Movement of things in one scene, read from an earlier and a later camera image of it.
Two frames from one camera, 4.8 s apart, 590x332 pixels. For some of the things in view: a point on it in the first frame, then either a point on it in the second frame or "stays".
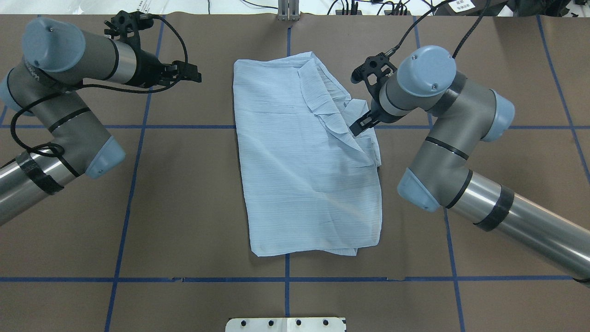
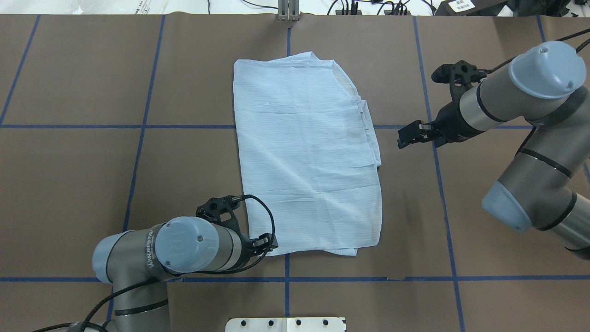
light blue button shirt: (310, 186) stays
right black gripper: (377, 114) to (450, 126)
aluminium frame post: (288, 10) stays
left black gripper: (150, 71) to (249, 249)
